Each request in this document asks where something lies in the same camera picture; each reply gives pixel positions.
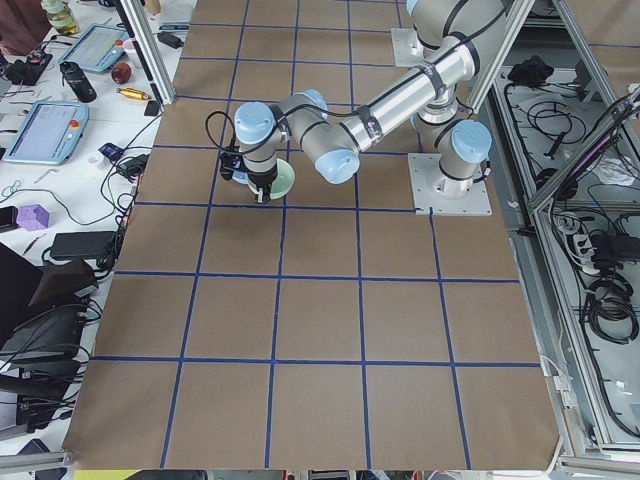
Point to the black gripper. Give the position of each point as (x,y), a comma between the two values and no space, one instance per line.
(262,179)

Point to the green bowl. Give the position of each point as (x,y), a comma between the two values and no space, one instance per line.
(284,181)

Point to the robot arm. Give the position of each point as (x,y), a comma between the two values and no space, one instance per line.
(460,37)

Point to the metallic cylinder tool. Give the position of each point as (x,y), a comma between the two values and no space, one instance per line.
(134,94)

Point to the red apple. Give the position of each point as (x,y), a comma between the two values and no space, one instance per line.
(121,73)

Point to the black laptop charger brick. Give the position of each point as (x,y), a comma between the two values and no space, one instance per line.
(81,245)

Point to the blue teach pendant far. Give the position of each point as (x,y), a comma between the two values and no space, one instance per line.
(97,49)

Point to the blue teach pendant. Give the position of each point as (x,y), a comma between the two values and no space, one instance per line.
(97,49)
(49,133)

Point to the blue teach pendant near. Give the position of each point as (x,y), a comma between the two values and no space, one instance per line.
(49,133)

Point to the black water bottle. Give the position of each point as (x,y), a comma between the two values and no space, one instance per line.
(75,77)

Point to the purple plastic block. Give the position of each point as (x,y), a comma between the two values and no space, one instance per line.
(33,217)

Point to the black electronics pile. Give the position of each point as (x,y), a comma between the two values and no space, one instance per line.
(43,314)

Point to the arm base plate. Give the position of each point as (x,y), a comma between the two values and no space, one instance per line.
(435,193)
(407,48)

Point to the aluminium frame post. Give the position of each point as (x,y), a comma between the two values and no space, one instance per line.
(132,14)

